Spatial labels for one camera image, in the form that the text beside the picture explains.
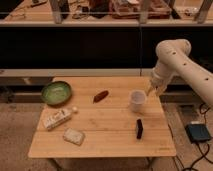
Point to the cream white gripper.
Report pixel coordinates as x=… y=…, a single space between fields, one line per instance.
x=160 y=78

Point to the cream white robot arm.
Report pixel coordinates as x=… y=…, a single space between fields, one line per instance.
x=173 y=57

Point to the translucent white plastic cup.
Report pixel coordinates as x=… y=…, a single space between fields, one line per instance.
x=137 y=100

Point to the wooden table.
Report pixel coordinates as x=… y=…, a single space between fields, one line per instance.
x=109 y=126

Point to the brown sausage-shaped object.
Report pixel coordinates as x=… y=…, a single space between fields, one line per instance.
x=100 y=96

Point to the black foot pedal box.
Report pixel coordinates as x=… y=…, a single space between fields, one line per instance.
x=197 y=133

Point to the red tray on shelf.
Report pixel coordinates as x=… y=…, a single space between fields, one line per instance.
x=131 y=9

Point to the green ceramic bowl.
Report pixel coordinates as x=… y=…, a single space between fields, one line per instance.
x=56 y=93

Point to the white printed carton box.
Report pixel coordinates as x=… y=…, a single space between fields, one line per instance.
x=57 y=119

